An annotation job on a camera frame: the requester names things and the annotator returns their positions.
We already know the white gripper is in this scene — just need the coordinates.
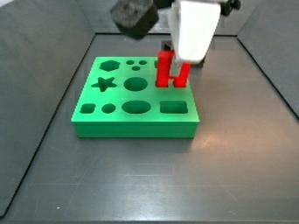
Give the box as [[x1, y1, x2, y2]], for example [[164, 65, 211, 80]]
[[168, 0, 220, 64]]

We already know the red double-square peg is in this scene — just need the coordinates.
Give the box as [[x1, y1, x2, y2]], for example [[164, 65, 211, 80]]
[[155, 51, 191, 88]]

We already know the green shape-sorter board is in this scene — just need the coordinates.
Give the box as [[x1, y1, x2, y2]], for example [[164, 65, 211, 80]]
[[71, 57, 200, 138]]

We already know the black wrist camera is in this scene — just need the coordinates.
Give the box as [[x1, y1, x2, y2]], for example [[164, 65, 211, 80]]
[[109, 0, 159, 39]]

